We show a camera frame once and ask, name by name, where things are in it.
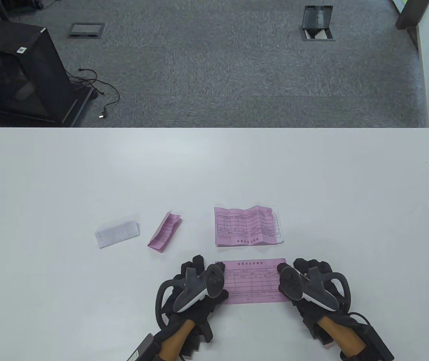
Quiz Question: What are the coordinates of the person's right hand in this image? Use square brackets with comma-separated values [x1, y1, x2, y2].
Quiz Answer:
[276, 258, 352, 328]

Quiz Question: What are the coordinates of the person's left hand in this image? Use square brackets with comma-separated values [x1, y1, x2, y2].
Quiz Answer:
[161, 255, 229, 344]

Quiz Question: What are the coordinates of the white paper invoice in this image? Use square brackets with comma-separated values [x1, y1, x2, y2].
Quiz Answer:
[94, 214, 140, 249]
[273, 211, 285, 244]

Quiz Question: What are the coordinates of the pink paper invoice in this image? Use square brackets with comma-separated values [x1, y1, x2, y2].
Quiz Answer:
[214, 258, 290, 303]
[147, 211, 183, 253]
[214, 206, 278, 247]

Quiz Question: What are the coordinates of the person's left forearm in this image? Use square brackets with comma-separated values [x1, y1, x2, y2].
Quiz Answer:
[158, 320, 196, 361]

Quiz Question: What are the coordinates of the person's right forearm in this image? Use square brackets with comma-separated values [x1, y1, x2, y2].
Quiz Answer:
[318, 316, 365, 361]

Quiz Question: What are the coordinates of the black white right hand controller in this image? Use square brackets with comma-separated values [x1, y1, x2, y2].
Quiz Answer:
[278, 265, 352, 312]

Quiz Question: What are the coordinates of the black white hand controller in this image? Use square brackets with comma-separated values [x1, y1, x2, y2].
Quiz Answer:
[156, 263, 225, 331]
[278, 265, 352, 312]

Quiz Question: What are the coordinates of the black white left hand controller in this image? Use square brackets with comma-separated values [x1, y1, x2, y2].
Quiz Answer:
[156, 263, 225, 331]

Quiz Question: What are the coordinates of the open grey floor box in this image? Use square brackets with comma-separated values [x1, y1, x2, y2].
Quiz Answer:
[299, 5, 336, 42]

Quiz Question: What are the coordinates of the black equipment cabinet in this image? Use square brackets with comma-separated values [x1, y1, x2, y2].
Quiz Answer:
[0, 17, 94, 127]

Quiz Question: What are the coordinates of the closed grey floor box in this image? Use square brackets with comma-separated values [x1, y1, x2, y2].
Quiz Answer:
[68, 22, 106, 39]

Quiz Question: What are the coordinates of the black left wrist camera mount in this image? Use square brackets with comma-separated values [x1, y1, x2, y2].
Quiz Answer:
[183, 325, 214, 358]

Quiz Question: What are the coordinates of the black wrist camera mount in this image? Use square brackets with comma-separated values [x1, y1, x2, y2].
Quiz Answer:
[305, 320, 333, 344]
[183, 325, 214, 358]

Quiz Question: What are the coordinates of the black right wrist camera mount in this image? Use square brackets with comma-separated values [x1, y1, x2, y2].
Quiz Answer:
[305, 320, 333, 344]

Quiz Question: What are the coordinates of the black left wrist strap box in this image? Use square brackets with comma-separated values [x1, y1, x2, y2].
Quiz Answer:
[126, 334, 155, 361]

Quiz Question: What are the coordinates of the black wrist strap box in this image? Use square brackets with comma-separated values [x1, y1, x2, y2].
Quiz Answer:
[126, 334, 155, 361]
[338, 325, 394, 361]

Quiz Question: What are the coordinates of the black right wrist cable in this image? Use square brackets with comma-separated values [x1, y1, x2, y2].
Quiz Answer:
[348, 312, 371, 328]

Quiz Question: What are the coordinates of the black right wrist strap box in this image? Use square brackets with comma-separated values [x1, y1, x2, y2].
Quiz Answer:
[338, 325, 394, 361]

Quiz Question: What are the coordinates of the black floor cable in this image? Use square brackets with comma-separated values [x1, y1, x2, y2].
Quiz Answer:
[68, 68, 121, 120]

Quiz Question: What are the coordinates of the dark grey post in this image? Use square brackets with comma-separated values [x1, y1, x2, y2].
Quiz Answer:
[395, 0, 429, 30]

